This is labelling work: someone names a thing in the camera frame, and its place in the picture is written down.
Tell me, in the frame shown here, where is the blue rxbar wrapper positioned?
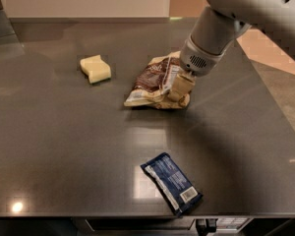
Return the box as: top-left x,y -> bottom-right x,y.
141,152 -> 203,216

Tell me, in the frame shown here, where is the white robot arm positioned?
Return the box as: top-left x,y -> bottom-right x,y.
180,0 -> 295,77

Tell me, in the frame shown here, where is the yellow sponge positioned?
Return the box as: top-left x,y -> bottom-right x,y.
80,55 -> 111,84

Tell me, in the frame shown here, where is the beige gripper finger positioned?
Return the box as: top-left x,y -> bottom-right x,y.
168,73 -> 196,102

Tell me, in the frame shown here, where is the brown chip bag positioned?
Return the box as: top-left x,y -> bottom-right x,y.
124,52 -> 195,109

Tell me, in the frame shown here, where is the black under-table bracket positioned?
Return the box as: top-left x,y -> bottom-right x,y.
195,218 -> 217,236

